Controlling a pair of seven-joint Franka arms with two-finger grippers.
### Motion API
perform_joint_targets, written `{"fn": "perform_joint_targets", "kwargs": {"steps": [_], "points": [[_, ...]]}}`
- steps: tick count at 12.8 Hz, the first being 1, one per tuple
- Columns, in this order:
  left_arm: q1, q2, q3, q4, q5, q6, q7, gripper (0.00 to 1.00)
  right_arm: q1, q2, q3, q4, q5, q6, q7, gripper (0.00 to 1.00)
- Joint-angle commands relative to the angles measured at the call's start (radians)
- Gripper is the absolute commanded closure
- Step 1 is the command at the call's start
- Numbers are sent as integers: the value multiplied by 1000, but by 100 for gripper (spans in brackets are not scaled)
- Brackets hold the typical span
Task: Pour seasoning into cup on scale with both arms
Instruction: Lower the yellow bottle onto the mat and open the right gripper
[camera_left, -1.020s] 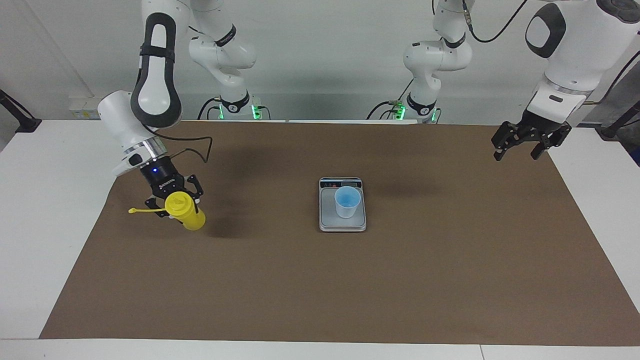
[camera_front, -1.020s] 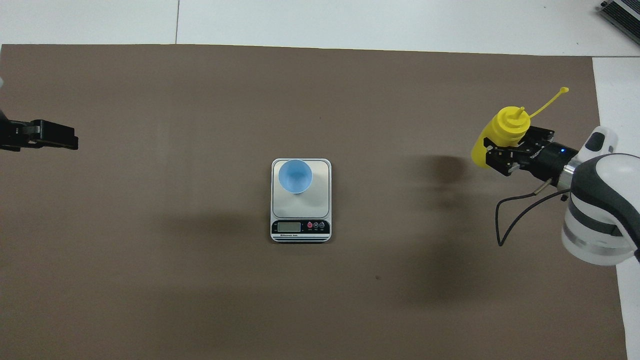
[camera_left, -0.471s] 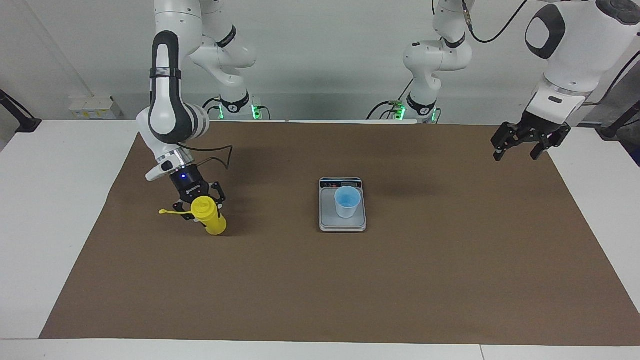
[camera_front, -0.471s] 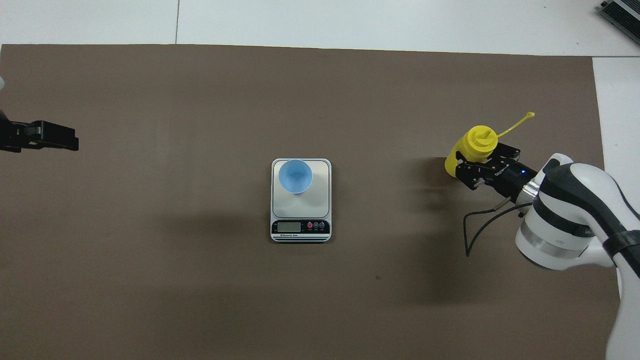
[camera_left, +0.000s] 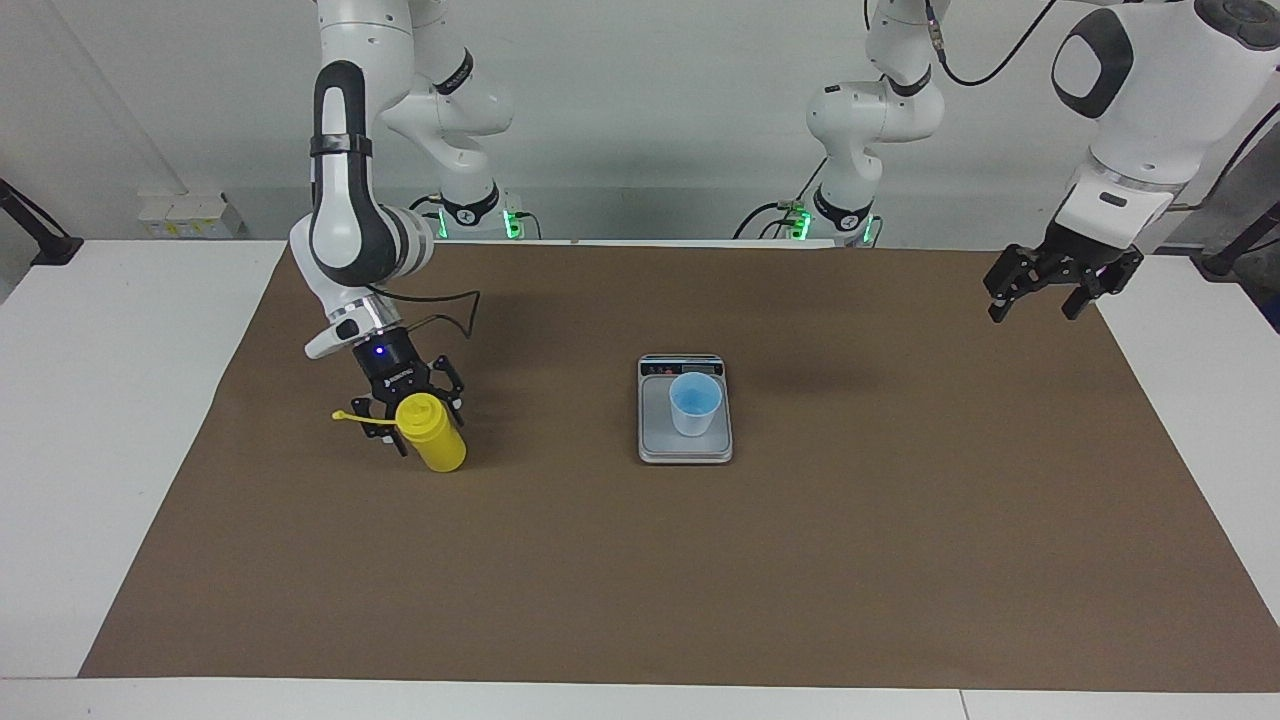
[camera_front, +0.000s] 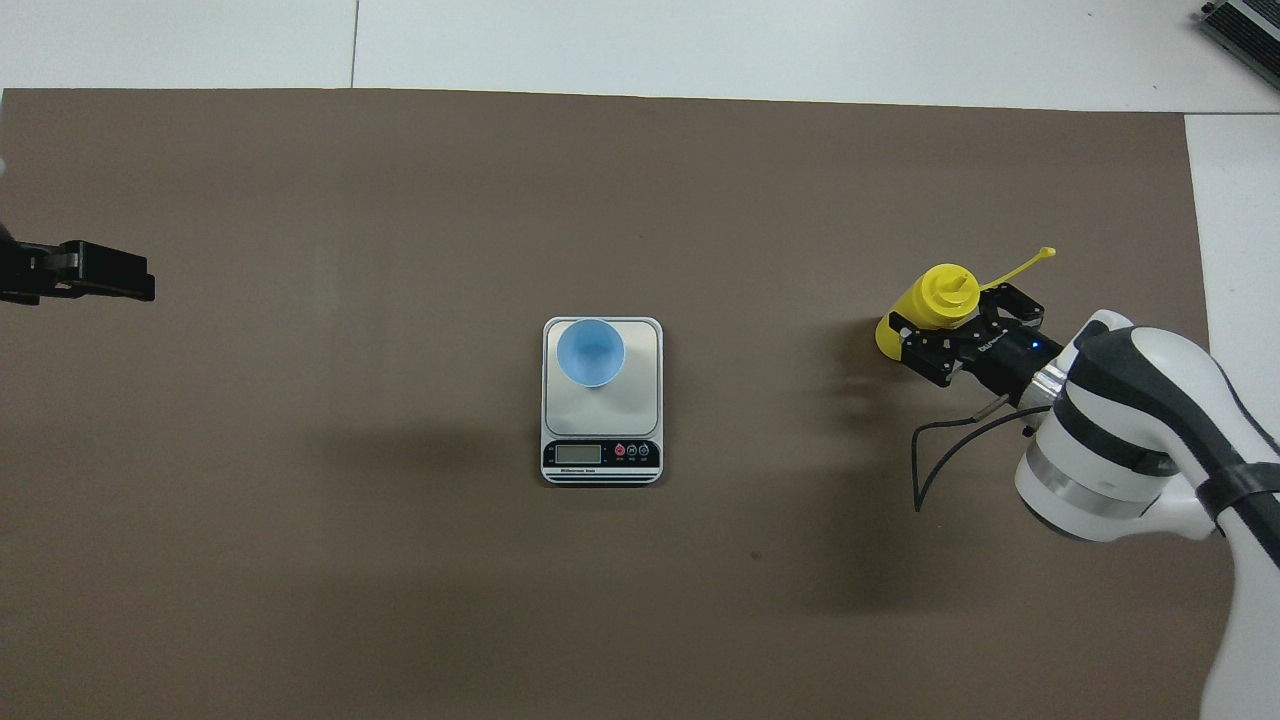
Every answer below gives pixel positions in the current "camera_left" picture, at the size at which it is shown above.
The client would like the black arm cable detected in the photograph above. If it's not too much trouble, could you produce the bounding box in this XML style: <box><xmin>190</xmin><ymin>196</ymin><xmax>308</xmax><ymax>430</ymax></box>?
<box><xmin>925</xmin><ymin>0</ymin><xmax>1280</xmax><ymax>216</ymax></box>
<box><xmin>365</xmin><ymin>285</ymin><xmax>481</xmax><ymax>346</ymax></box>

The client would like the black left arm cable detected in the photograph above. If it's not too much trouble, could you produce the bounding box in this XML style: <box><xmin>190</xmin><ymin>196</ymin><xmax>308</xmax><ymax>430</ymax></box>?
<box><xmin>925</xmin><ymin>0</ymin><xmax>1280</xmax><ymax>216</ymax></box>

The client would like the yellow squeeze bottle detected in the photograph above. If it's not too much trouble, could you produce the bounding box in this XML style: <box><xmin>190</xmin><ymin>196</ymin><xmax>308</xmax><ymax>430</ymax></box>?
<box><xmin>332</xmin><ymin>392</ymin><xmax>468</xmax><ymax>473</ymax></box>

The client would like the brown table mat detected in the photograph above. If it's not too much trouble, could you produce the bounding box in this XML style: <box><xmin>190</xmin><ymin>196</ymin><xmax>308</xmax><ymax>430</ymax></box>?
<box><xmin>78</xmin><ymin>240</ymin><xmax>1280</xmax><ymax>693</ymax></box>

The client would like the black stand foot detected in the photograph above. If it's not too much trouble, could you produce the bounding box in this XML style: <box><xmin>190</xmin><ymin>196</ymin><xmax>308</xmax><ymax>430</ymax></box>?
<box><xmin>1190</xmin><ymin>200</ymin><xmax>1280</xmax><ymax>279</ymax></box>
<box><xmin>0</xmin><ymin>178</ymin><xmax>84</xmax><ymax>267</ymax></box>

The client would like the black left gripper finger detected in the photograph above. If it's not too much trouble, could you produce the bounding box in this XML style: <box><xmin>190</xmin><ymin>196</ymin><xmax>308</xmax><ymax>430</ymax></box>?
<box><xmin>983</xmin><ymin>243</ymin><xmax>1046</xmax><ymax>323</ymax></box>
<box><xmin>1060</xmin><ymin>248</ymin><xmax>1144</xmax><ymax>321</ymax></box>

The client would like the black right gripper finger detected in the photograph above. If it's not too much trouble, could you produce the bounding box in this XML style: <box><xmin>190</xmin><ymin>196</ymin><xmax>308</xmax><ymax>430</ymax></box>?
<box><xmin>350</xmin><ymin>395</ymin><xmax>409</xmax><ymax>458</ymax></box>
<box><xmin>430</xmin><ymin>355</ymin><xmax>467</xmax><ymax>426</ymax></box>

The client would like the black base cable bundle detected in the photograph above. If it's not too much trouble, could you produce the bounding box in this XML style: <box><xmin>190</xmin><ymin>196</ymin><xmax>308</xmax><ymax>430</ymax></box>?
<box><xmin>733</xmin><ymin>160</ymin><xmax>831</xmax><ymax>241</ymax></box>
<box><xmin>405</xmin><ymin>195</ymin><xmax>446</xmax><ymax>241</ymax></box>

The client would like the light blue plastic cup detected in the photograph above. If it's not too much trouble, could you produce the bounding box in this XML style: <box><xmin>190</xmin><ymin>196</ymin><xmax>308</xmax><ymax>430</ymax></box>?
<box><xmin>668</xmin><ymin>371</ymin><xmax>723</xmax><ymax>438</ymax></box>

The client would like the silver digital kitchen scale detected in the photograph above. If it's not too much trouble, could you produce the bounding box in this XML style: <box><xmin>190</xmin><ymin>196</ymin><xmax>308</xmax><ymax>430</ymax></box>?
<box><xmin>637</xmin><ymin>353</ymin><xmax>734</xmax><ymax>465</ymax></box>

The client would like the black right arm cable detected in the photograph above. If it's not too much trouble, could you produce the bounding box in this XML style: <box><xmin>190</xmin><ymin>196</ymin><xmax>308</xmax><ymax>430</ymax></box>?
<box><xmin>365</xmin><ymin>285</ymin><xmax>481</xmax><ymax>346</ymax></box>

